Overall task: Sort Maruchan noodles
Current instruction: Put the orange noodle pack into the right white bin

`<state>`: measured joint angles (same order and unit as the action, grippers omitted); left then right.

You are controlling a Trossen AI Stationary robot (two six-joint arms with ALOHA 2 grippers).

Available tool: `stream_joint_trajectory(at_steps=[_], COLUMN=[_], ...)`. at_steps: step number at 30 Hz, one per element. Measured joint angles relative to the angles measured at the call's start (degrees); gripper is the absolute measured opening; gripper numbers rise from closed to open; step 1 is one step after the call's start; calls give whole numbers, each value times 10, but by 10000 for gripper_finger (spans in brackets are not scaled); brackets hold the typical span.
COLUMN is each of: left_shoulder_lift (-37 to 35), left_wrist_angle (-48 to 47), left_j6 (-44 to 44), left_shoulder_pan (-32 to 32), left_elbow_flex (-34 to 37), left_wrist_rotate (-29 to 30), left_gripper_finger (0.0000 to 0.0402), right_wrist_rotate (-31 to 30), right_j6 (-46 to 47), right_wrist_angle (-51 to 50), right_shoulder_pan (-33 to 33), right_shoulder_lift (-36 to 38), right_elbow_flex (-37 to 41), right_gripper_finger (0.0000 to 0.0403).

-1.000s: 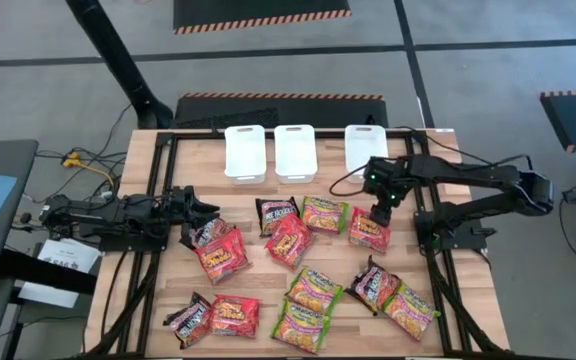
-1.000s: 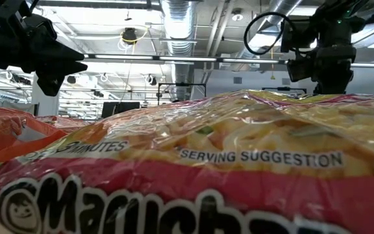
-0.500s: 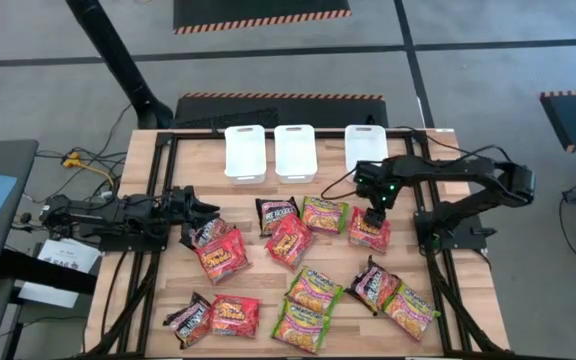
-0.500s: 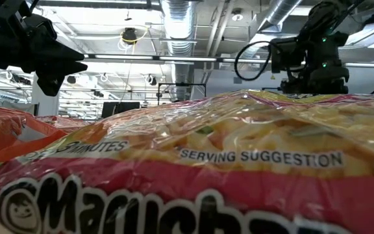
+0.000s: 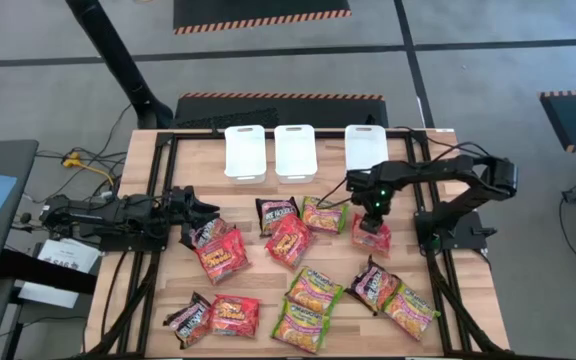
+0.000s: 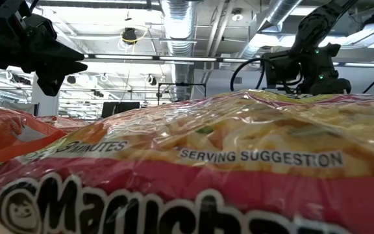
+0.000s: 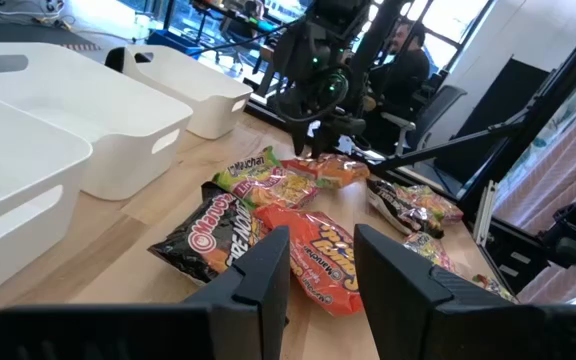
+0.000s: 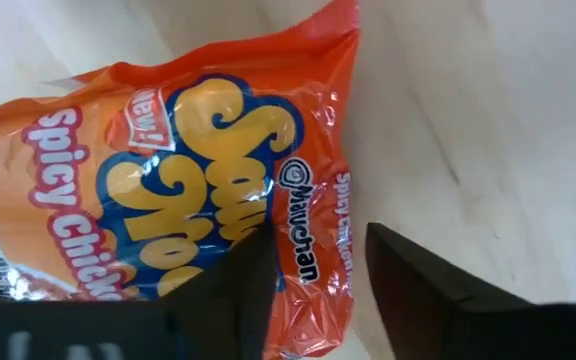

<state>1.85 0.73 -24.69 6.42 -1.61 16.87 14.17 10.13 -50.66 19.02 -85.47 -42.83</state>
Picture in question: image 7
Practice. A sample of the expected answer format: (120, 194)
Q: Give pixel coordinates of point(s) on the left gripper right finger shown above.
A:
(468, 330)

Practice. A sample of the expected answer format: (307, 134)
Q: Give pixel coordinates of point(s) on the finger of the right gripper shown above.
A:
(302, 140)
(328, 145)

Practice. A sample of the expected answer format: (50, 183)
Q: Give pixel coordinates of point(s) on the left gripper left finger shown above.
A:
(118, 330)

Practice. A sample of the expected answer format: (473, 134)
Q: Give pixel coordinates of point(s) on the red orange ramen pack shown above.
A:
(333, 169)
(493, 288)
(318, 260)

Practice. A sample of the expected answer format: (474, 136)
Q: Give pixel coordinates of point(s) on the lime chili shrimp ramen pack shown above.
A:
(435, 202)
(263, 177)
(430, 250)

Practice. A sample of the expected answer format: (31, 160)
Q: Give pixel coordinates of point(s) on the black fire noodle pack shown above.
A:
(398, 207)
(208, 240)

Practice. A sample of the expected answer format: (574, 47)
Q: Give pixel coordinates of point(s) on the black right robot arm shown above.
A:
(338, 12)

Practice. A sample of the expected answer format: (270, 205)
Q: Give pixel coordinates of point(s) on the person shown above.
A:
(408, 75)

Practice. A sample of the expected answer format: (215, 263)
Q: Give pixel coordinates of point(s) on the grey office chair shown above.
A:
(438, 107)

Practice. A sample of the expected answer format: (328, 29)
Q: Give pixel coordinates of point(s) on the white plastic bin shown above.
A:
(18, 165)
(193, 90)
(93, 110)

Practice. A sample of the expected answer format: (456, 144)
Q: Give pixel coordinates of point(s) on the blue crate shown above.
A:
(173, 40)

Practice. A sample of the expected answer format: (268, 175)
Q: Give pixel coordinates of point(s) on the black partition panel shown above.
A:
(503, 110)

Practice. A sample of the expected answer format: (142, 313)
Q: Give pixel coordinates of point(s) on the pink striped fabric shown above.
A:
(558, 170)

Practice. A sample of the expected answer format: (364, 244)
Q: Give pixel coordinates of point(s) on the black mat with striped edge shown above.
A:
(18, 32)

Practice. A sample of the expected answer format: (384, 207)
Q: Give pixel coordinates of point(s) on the white metal bracket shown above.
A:
(485, 210)

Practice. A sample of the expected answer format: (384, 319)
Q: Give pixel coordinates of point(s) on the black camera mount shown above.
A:
(575, 235)

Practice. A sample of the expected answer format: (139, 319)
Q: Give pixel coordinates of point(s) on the black aluminium table frame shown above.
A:
(543, 100)

